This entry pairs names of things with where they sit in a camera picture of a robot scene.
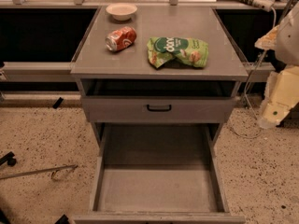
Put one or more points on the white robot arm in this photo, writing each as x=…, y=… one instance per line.
x=282, y=89

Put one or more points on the green rice chip bag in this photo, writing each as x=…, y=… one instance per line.
x=188, y=51

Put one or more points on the closed grey top drawer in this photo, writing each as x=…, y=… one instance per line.
x=134, y=110

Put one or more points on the grey drawer cabinet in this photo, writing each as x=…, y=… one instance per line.
x=181, y=69

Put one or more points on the small black floor block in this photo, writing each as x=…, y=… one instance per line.
x=58, y=103

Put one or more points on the white ceramic bowl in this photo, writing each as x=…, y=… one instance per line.
x=121, y=11

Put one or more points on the metal rod with hook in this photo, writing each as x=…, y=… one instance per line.
x=41, y=171

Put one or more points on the black drawer handle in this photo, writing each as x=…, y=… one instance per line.
x=159, y=108

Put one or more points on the black caster foot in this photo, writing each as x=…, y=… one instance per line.
x=8, y=159

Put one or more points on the orange soda can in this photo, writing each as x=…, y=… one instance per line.
x=121, y=39

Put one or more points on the grey metal rail frame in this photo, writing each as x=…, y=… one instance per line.
x=36, y=72

